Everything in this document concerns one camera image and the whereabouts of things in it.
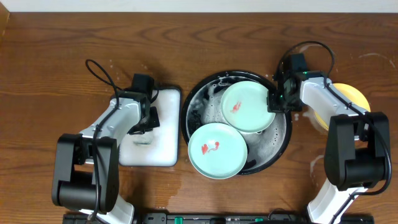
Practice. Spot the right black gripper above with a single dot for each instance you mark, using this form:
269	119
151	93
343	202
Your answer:
272	106

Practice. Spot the black round tray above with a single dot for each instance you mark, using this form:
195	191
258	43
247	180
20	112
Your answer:
202	106

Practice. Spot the mint green plate front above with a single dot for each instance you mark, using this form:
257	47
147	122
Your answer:
217	151

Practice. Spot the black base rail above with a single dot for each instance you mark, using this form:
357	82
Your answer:
162	218

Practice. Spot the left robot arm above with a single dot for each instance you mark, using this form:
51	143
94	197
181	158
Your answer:
86	172

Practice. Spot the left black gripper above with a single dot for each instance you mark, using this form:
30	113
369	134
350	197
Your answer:
152	121

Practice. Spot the green and yellow sponge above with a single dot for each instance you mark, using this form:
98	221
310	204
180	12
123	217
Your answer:
142	140

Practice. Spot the mint green plate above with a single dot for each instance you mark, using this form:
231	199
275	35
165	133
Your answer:
217	151
244	106

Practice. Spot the yellow plate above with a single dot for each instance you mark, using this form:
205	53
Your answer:
351	93

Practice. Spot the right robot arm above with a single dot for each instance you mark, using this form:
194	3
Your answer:
357	158

